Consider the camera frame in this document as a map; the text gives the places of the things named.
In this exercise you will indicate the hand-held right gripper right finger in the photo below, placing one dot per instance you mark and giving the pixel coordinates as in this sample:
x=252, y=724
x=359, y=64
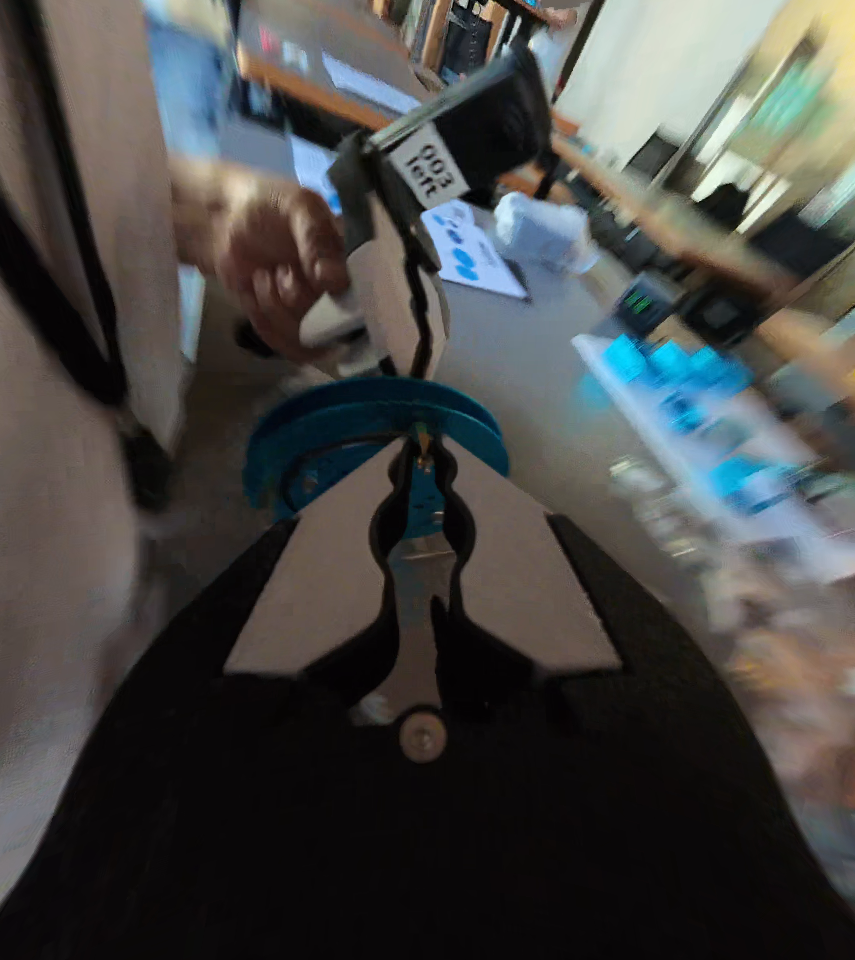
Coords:
x=532, y=600

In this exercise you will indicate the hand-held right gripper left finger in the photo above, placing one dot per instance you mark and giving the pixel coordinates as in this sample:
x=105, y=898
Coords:
x=315, y=600

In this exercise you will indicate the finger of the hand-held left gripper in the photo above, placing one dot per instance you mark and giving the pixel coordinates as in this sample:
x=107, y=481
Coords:
x=439, y=322
x=390, y=300

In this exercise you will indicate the brass standoff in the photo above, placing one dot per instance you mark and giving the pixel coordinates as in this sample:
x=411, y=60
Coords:
x=424, y=446

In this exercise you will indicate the blue round metal turntable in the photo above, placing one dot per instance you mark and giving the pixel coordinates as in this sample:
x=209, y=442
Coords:
x=285, y=420

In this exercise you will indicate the person's left hand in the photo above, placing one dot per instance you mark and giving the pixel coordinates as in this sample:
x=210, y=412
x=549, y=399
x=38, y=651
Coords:
x=285, y=247

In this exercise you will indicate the white instruction sheet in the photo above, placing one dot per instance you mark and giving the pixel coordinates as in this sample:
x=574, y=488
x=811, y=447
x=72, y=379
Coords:
x=472, y=255

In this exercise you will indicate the white crumpled plastic bag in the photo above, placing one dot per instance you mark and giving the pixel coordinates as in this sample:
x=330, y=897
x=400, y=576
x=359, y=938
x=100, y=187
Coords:
x=540, y=225

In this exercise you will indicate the pile of small screw bags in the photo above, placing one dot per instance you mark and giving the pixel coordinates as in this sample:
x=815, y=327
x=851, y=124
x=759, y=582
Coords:
x=697, y=562

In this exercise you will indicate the black device green display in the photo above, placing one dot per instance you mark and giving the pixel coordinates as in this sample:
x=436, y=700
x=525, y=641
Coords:
x=641, y=300

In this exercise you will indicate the white tray with blue parts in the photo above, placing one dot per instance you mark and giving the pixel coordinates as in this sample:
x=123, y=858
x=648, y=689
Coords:
x=735, y=450

